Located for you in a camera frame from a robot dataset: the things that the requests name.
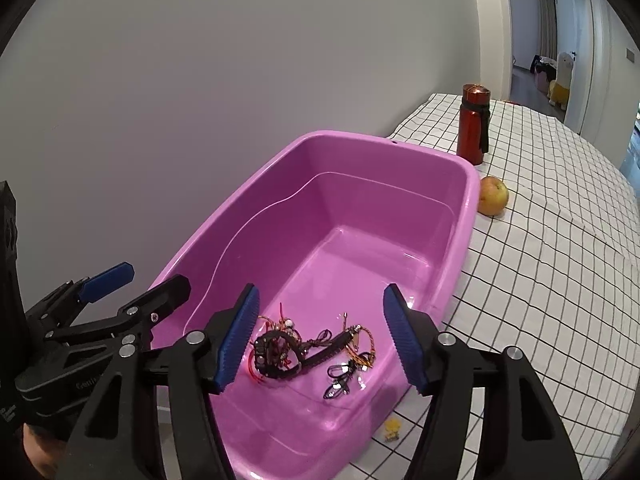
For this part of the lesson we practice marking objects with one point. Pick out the yellow white plush toy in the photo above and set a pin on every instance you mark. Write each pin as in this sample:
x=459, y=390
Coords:
x=561, y=82

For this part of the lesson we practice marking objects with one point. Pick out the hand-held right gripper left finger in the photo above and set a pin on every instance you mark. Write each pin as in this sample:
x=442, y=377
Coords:
x=240, y=340

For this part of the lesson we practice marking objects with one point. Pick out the yellow red apple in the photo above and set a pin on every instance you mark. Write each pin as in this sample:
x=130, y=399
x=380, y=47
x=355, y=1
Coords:
x=492, y=196

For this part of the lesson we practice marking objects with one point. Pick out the wall light switch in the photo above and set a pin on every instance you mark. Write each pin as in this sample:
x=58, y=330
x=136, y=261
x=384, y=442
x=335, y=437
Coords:
x=631, y=55

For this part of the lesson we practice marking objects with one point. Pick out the dark clothing pile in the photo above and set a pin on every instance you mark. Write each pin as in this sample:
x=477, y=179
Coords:
x=542, y=64

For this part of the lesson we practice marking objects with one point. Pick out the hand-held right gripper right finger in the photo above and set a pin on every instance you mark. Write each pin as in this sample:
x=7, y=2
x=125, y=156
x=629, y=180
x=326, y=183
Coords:
x=405, y=340

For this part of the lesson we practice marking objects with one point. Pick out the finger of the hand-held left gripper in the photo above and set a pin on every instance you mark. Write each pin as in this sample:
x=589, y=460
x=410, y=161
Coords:
x=107, y=280
x=160, y=297

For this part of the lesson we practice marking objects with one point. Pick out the white door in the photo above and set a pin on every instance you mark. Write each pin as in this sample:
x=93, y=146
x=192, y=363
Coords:
x=597, y=60

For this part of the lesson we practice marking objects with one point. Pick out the white checked tablecloth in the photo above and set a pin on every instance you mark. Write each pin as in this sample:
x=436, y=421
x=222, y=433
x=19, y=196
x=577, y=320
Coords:
x=550, y=260

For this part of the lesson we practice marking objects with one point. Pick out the red water bottle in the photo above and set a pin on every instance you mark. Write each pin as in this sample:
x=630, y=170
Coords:
x=470, y=130

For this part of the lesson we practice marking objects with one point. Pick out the pink plastic basin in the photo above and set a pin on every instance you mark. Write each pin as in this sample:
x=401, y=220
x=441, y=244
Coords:
x=350, y=220

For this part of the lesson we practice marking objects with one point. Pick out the small yellow charm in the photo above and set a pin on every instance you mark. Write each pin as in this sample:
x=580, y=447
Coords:
x=392, y=430

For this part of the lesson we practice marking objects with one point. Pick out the person's left hand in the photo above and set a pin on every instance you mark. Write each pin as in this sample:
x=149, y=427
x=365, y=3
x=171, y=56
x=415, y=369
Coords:
x=40, y=452

